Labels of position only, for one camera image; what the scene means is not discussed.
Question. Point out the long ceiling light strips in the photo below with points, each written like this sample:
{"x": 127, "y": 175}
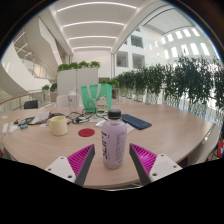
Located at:
{"x": 93, "y": 23}

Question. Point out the small teal case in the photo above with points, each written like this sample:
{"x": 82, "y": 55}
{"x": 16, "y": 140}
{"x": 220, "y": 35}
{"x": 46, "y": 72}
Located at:
{"x": 23, "y": 127}

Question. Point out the white remote stick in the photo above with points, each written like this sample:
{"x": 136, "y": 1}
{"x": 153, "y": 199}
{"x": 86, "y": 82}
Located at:
{"x": 4, "y": 128}

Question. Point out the purple drink bottle black cap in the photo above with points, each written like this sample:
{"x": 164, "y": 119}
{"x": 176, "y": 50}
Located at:
{"x": 114, "y": 143}

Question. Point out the pale yellow mug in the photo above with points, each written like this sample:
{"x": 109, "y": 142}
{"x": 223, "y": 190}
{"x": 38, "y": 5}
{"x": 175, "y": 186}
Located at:
{"x": 59, "y": 126}

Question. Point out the small white oval case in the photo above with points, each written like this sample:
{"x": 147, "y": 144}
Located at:
{"x": 13, "y": 129}

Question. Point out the white chair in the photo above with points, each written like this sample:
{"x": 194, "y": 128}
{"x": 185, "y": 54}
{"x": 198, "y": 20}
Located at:
{"x": 62, "y": 101}

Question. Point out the dark blue keyboard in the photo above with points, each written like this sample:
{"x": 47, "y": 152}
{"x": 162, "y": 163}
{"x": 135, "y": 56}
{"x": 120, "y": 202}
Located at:
{"x": 136, "y": 121}

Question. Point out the row of green leafy plants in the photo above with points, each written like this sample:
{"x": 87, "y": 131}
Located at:
{"x": 180, "y": 80}

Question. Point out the clear shaker bottle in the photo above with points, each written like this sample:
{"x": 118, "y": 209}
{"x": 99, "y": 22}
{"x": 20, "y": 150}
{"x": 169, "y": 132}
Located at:
{"x": 73, "y": 101}

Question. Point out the flat round red coaster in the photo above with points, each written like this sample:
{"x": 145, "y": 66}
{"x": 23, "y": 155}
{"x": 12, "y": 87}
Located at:
{"x": 86, "y": 132}

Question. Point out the green tote bag cat print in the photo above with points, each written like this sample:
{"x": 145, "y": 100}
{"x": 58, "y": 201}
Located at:
{"x": 91, "y": 96}

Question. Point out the black flat wallet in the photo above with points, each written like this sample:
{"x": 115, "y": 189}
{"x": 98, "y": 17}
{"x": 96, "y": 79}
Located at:
{"x": 24, "y": 120}

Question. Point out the white cabinet topped with plants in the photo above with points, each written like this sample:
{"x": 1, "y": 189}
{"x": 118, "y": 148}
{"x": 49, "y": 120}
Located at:
{"x": 78, "y": 80}

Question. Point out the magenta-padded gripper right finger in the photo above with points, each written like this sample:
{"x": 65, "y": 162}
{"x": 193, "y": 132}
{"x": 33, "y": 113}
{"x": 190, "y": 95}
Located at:
{"x": 165, "y": 165}

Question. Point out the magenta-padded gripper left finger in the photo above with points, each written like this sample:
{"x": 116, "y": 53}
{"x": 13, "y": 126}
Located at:
{"x": 60, "y": 166}

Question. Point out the black office chair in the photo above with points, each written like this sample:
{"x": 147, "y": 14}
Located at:
{"x": 31, "y": 104}

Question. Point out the black power adapter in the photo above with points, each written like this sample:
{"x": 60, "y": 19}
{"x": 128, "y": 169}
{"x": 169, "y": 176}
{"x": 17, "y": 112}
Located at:
{"x": 56, "y": 114}

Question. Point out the potted plants by railing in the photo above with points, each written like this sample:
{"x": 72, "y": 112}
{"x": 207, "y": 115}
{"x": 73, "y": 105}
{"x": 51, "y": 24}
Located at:
{"x": 50, "y": 90}

